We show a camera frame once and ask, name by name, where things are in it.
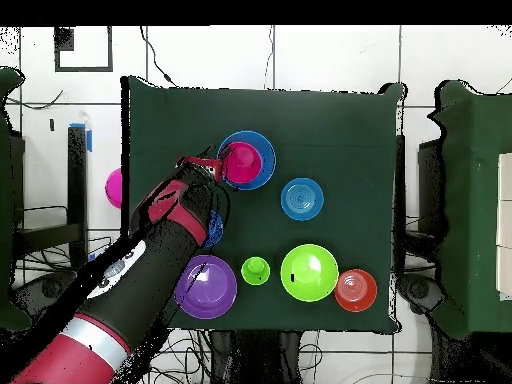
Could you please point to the small pink bowl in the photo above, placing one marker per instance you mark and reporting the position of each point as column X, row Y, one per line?
column 242, row 164

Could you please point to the large light blue bowl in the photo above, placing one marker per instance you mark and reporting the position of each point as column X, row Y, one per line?
column 268, row 160

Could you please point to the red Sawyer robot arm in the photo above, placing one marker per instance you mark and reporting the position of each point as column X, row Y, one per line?
column 160, row 260

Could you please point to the white box stack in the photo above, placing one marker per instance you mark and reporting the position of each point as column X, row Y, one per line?
column 506, row 224

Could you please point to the small dark blue bowl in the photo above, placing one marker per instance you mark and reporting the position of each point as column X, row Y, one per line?
column 216, row 228

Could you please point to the magenta bowl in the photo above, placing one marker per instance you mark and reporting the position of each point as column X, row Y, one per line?
column 115, row 188

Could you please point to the small light blue bowl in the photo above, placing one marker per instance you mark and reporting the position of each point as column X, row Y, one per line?
column 302, row 199

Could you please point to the black metal stand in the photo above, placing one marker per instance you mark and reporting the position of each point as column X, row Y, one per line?
column 77, row 180

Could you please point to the green cup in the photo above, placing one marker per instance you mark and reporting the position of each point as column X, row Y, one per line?
column 255, row 271

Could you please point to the large purple bowl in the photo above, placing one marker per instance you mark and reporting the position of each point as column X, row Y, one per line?
column 210, row 290

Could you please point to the dark green table cloth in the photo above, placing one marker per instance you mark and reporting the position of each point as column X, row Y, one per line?
column 320, row 120

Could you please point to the large green bowl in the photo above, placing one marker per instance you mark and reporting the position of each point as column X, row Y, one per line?
column 310, row 276

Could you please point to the neighbouring green table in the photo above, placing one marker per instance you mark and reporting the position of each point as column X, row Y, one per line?
column 472, row 200
column 6, row 200

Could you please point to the orange bowl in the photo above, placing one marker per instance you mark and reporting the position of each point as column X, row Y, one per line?
column 356, row 290

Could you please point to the black square frame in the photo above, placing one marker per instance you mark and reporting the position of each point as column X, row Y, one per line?
column 110, row 48

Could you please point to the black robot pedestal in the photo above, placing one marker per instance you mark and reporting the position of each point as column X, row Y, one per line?
column 256, row 360

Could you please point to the black pedestal leg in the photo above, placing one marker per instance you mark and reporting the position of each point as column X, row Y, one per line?
column 36, row 290
column 420, row 290

